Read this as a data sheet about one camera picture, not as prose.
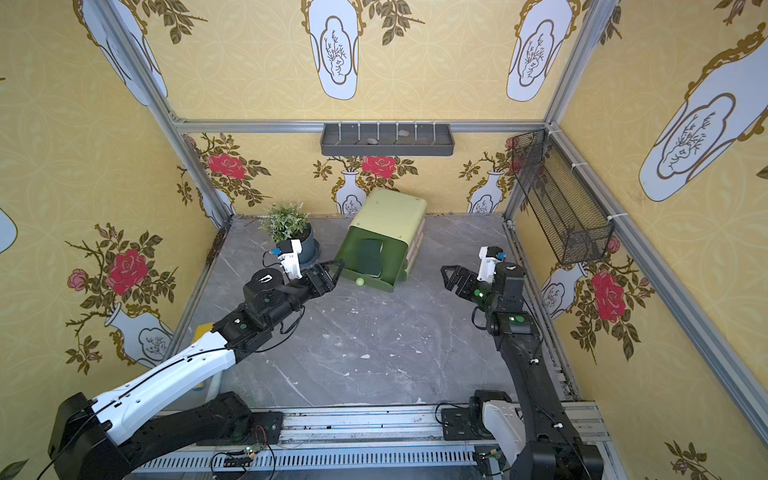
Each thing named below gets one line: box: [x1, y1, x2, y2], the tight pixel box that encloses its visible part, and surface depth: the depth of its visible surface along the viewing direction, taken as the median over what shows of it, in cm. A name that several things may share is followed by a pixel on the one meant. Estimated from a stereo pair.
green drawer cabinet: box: [335, 188, 427, 292], surface depth 91 cm
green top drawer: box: [336, 226, 409, 293], surface depth 91 cm
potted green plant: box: [258, 202, 321, 268], surface depth 97 cm
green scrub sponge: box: [357, 239, 383, 277], surface depth 91 cm
